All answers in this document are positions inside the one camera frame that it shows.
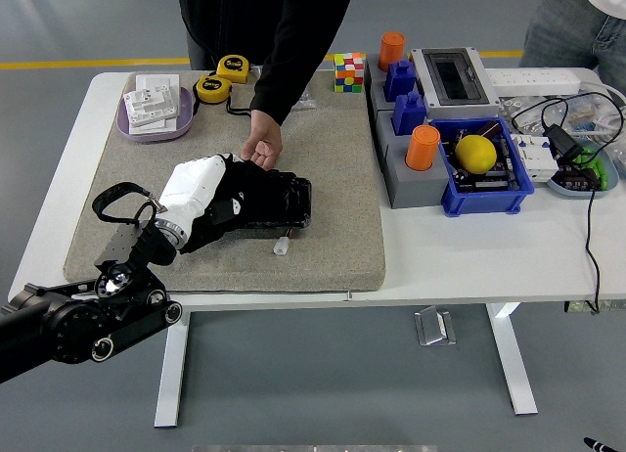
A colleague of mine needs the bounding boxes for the brown cylinder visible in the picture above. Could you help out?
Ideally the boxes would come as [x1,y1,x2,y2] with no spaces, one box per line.
[475,119,503,141]

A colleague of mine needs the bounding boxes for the black power adapter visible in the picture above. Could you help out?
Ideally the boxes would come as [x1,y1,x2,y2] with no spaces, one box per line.
[543,123,586,162]

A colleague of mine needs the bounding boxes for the white circuit breaker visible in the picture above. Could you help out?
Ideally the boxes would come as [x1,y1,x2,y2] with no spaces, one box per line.
[510,133,559,184]

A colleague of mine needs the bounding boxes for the grey electrical enclosure box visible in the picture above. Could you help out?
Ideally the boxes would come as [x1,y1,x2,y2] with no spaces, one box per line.
[410,47,502,122]

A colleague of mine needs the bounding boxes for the clear bags of small parts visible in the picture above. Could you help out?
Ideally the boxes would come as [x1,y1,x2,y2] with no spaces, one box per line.
[498,93,626,148]

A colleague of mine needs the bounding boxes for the white table leg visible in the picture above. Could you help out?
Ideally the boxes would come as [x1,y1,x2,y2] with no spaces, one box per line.
[485,302,539,417]
[154,310,191,429]

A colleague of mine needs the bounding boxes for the person's hand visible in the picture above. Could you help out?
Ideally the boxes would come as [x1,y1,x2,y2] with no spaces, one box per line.
[239,110,284,171]

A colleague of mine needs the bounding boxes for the grey-brown mat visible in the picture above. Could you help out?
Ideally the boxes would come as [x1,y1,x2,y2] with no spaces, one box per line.
[63,69,387,294]

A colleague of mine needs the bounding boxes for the blue block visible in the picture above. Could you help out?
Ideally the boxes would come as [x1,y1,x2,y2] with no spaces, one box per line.
[391,91,427,137]
[383,59,418,104]

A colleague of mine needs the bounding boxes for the white connector with wires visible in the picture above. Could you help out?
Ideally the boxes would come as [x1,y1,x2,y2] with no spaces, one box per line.
[272,228,295,257]

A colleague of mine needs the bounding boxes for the light blue tray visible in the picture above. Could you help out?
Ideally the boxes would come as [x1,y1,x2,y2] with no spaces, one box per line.
[546,138,620,200]

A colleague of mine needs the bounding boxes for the dark terminal block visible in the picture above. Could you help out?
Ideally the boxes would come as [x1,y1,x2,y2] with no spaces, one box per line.
[557,161,604,195]

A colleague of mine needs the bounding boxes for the person in jeans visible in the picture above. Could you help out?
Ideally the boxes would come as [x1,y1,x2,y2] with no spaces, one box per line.
[517,0,626,99]

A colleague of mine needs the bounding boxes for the yellow lemon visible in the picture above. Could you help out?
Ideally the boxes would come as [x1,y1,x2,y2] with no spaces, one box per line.
[454,134,498,175]

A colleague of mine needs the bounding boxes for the green plastic part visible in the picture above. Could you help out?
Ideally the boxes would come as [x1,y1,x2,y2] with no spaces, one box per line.
[573,147,610,190]

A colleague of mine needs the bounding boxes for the white power strip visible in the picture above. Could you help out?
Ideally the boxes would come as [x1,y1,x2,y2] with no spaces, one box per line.
[483,68,583,96]

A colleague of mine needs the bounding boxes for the multicolour puzzle cube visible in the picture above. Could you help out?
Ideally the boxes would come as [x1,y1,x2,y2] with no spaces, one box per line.
[333,52,366,94]

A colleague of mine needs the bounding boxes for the black rag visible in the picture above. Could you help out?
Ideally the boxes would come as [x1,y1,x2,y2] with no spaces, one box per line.
[183,158,295,255]

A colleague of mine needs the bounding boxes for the black adapter cable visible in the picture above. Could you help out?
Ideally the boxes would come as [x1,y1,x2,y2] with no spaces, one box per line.
[511,93,626,314]

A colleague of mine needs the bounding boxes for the white socket module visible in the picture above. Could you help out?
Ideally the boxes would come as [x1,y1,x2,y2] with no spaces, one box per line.
[122,86,180,126]

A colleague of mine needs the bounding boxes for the black tape measure strap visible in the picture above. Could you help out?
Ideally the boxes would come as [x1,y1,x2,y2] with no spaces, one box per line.
[224,95,254,119]

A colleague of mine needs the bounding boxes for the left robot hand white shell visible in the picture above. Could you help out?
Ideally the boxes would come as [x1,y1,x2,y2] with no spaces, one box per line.
[156,152,246,232]

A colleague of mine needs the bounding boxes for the yellow tape measure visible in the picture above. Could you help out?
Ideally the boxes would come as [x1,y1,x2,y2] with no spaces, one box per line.
[215,54,251,84]
[194,74,234,105]

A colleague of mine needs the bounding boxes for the purple oval tray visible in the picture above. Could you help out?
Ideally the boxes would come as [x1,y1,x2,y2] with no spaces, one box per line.
[115,85,196,143]

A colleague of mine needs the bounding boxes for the orange cylinder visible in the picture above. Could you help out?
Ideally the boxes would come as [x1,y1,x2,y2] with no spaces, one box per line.
[404,124,442,172]
[379,30,407,73]

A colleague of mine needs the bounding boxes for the blue plastic bin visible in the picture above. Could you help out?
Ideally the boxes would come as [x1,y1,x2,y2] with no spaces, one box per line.
[429,117,536,217]

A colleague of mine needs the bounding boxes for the grey block holder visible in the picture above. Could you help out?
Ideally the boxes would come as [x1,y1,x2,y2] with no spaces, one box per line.
[365,53,426,125]
[375,110,452,210]

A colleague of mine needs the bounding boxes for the white cable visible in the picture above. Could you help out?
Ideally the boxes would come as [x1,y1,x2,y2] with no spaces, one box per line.
[579,81,626,130]

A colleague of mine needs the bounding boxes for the white flat switch plate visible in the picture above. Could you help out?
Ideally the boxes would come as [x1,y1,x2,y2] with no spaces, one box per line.
[127,116,179,135]
[134,73,180,94]

